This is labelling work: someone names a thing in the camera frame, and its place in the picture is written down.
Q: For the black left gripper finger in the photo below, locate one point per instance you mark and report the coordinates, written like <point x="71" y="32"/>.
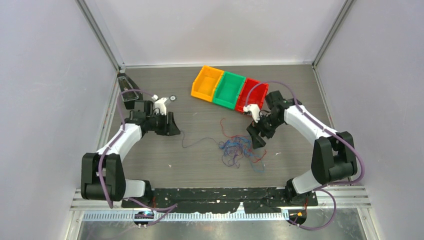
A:
<point x="172" y="129"/>
<point x="170" y="118"/>

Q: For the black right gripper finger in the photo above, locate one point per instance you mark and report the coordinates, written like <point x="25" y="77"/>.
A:
<point x="257" y="141"/>
<point x="253" y="130"/>

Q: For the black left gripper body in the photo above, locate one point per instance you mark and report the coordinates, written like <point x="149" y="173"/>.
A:
<point x="158" y="123"/>

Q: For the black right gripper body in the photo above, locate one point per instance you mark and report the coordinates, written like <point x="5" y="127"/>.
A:
<point x="268" y="124"/>

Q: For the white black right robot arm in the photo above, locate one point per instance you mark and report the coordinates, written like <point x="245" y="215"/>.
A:
<point x="333" y="156"/>

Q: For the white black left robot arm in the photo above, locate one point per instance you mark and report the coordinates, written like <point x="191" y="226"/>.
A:
<point x="102" y="173"/>

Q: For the red plastic bin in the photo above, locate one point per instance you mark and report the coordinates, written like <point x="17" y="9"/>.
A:
<point x="257" y="94"/>

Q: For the green plastic bin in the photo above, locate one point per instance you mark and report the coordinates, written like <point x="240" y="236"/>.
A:
<point x="228" y="90"/>

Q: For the black wedge stand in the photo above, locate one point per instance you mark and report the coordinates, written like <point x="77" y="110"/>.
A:
<point x="127" y="87"/>

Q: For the yellow plastic bin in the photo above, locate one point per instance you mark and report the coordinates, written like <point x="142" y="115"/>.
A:
<point x="206" y="82"/>

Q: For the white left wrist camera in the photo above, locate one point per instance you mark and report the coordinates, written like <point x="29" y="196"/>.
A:
<point x="160" y="105"/>

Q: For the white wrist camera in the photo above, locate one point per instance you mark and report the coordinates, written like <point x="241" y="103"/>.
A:
<point x="254" y="111"/>
<point x="160" y="105"/>

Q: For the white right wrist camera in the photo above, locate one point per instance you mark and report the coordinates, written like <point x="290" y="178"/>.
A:
<point x="254" y="111"/>

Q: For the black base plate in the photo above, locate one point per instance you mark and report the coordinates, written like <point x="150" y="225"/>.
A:
<point x="225" y="200"/>

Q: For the perforated metal cable rail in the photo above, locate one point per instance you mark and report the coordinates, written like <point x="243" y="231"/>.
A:
<point x="128" y="216"/>

